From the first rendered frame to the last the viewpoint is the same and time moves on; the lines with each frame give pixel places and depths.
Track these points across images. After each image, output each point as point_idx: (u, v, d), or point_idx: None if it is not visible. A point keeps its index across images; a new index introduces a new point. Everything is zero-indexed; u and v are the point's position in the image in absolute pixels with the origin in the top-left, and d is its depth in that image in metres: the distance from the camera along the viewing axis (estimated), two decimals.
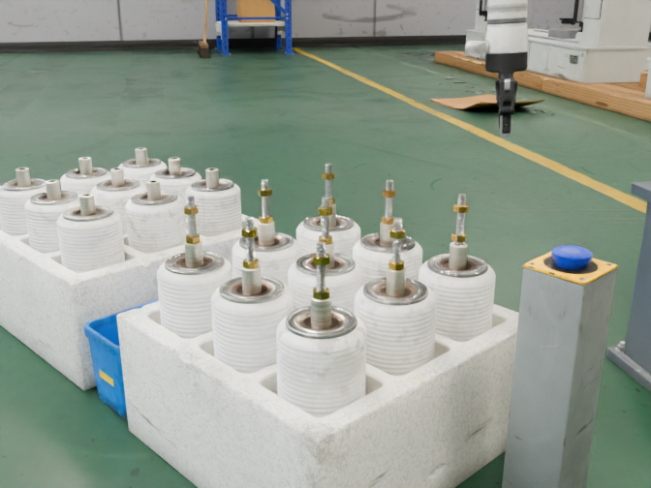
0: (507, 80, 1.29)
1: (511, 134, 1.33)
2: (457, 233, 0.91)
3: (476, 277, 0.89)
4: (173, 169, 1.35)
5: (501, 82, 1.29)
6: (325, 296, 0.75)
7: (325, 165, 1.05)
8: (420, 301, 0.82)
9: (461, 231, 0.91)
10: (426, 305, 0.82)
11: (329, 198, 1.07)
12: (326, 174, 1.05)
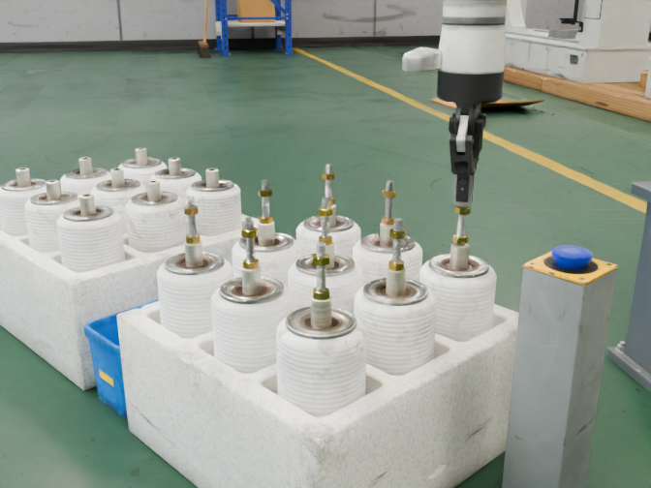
0: (459, 142, 0.81)
1: (469, 203, 0.88)
2: (459, 233, 0.91)
3: (477, 278, 0.89)
4: (173, 169, 1.35)
5: (450, 144, 0.82)
6: (325, 296, 0.75)
7: (325, 165, 1.05)
8: (420, 301, 0.82)
9: (461, 235, 0.91)
10: (426, 305, 0.82)
11: (329, 198, 1.07)
12: (326, 174, 1.05)
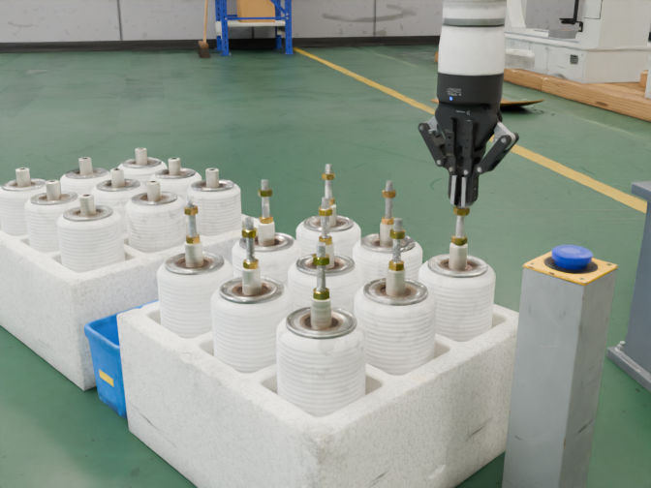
0: (423, 127, 0.91)
1: (450, 201, 0.90)
2: (456, 236, 0.91)
3: (476, 278, 0.89)
4: (173, 169, 1.35)
5: (429, 128, 0.91)
6: (325, 296, 0.75)
7: (325, 165, 1.05)
8: (420, 301, 0.82)
9: (462, 234, 0.91)
10: (426, 305, 0.82)
11: (329, 198, 1.07)
12: (326, 174, 1.05)
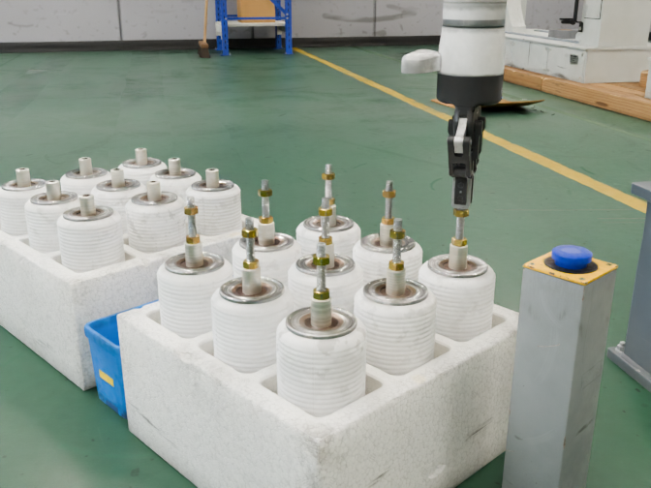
0: (457, 143, 0.81)
1: (467, 205, 0.88)
2: (458, 235, 0.92)
3: (476, 278, 0.89)
4: (173, 169, 1.35)
5: (449, 144, 0.81)
6: (325, 296, 0.75)
7: (325, 165, 1.05)
8: (420, 301, 0.82)
9: (458, 237, 0.91)
10: (426, 305, 0.82)
11: (329, 198, 1.07)
12: (326, 174, 1.05)
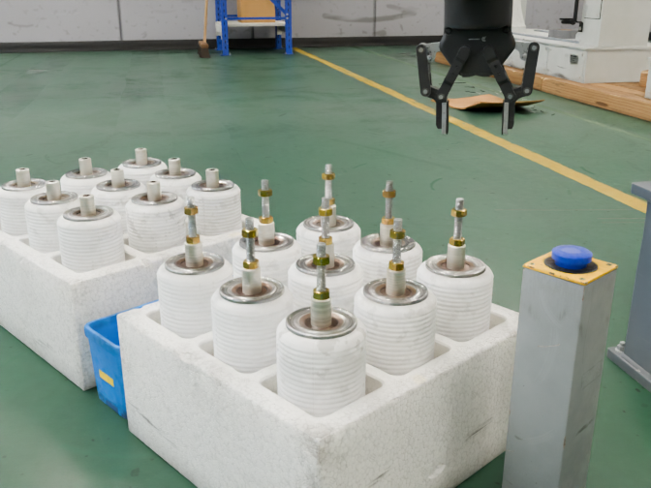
0: (539, 45, 0.82)
1: (507, 128, 0.86)
2: (459, 235, 0.91)
3: (469, 278, 0.89)
4: (173, 169, 1.35)
5: (539, 48, 0.81)
6: (325, 296, 0.75)
7: (325, 165, 1.05)
8: (420, 301, 0.82)
9: (454, 237, 0.91)
10: (426, 305, 0.82)
11: (329, 198, 1.07)
12: (326, 174, 1.05)
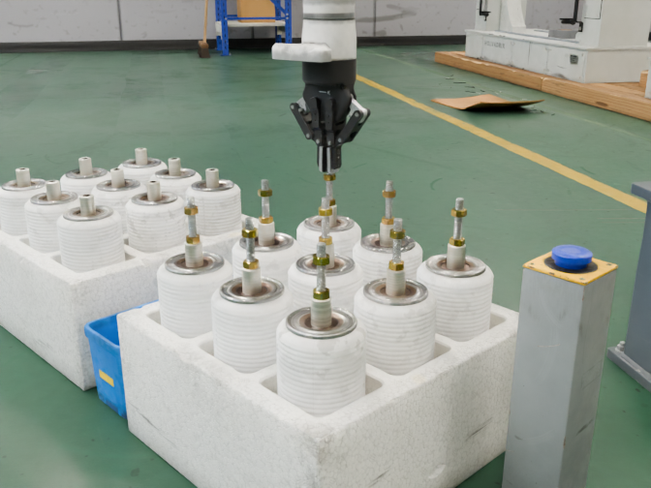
0: (365, 114, 0.99)
1: (338, 168, 1.06)
2: (459, 235, 0.91)
3: (469, 278, 0.89)
4: (173, 169, 1.35)
5: (360, 117, 0.99)
6: (325, 296, 0.75)
7: None
8: (420, 301, 0.82)
9: (454, 237, 0.91)
10: (426, 305, 0.82)
11: (328, 199, 1.07)
12: (325, 174, 1.05)
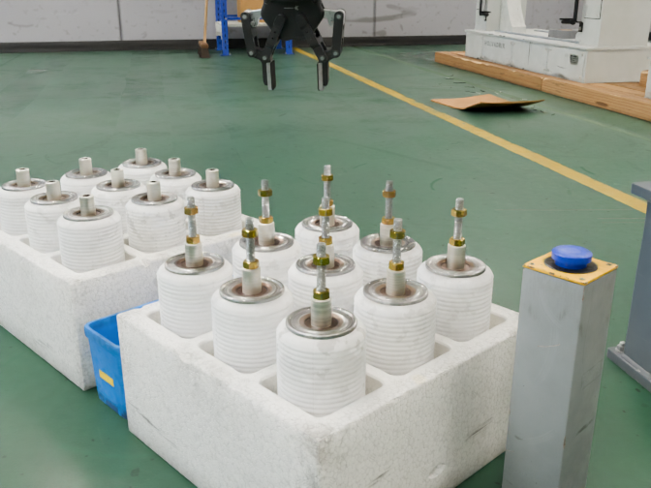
0: (344, 13, 0.95)
1: (325, 84, 1.00)
2: (459, 235, 0.91)
3: (469, 278, 0.89)
4: (173, 169, 1.35)
5: (343, 16, 0.94)
6: (325, 296, 0.75)
7: (328, 166, 1.06)
8: (420, 301, 0.82)
9: (454, 237, 0.91)
10: (426, 305, 0.82)
11: None
12: None
